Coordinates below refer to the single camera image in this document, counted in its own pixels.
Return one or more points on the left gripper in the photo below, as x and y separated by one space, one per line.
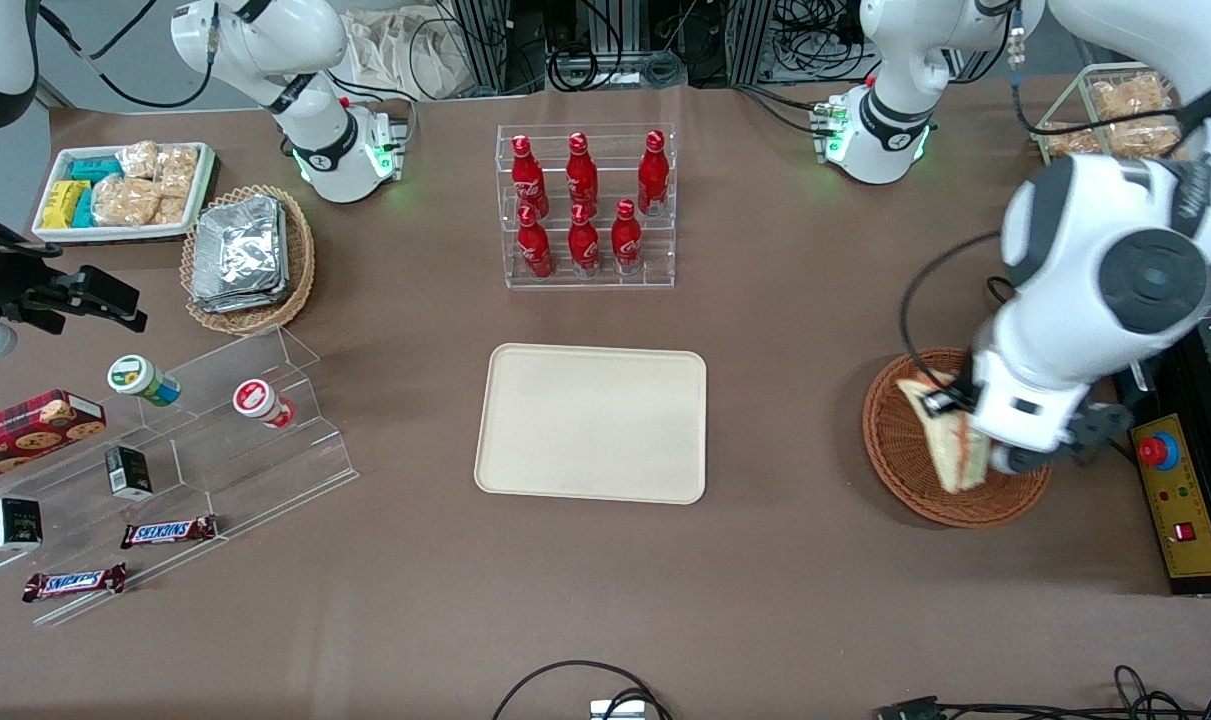
938 402

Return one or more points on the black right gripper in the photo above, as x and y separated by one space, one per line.
0 283

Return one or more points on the triangle sandwich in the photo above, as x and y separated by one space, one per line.
955 460

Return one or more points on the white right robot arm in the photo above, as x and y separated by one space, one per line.
265 40

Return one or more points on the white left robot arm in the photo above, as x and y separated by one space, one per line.
1115 260

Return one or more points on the round brown wicker basket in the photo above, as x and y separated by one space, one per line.
895 450

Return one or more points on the white rectangular snack tray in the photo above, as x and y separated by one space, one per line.
50 232

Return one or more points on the oval light wicker basket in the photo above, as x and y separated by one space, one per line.
300 260

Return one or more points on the cream rectangular tray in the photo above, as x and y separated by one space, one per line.
590 425

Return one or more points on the green lid yogurt cup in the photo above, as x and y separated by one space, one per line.
137 378

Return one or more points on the clear rice cracker bag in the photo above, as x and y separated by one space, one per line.
137 160
178 170
171 210
125 202

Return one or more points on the teal snack packet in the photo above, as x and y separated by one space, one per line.
84 208
93 168

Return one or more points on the yellow snack packet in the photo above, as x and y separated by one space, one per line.
63 203

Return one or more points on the silver foil packet stack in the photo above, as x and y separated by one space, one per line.
240 255

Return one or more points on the red cookie box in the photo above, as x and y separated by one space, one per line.
25 430

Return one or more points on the red lid yogurt cup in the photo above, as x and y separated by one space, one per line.
257 400

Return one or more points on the small black carton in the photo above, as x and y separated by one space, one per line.
15 525
128 473

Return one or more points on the red emergency stop button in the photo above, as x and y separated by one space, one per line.
1157 452

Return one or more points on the clear acrylic stepped shelf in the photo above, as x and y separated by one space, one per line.
265 480

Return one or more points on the snickers chocolate bar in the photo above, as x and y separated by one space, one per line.
73 582
168 532

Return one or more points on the yellow control panel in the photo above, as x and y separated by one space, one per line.
1190 530

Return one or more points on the bagged fried snack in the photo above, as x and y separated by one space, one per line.
1127 98
1068 140

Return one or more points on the red cola bottle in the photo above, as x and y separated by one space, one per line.
582 175
528 180
626 240
535 250
584 245
653 175

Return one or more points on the clear acrylic bottle rack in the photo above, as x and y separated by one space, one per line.
590 282

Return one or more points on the white cloth bag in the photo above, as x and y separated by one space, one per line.
405 50

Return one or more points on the small silver device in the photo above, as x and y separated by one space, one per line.
617 710

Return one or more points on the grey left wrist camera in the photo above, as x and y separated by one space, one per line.
1100 425

